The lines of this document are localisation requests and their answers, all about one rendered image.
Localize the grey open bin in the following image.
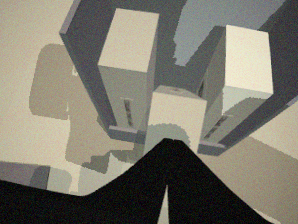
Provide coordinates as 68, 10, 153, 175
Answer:
59, 0, 298, 156

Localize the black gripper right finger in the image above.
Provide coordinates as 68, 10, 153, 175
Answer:
168, 140, 271, 224

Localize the cream rectangular box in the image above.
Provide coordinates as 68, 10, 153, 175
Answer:
196, 24, 273, 144

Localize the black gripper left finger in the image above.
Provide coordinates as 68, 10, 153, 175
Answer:
0, 137, 173, 224

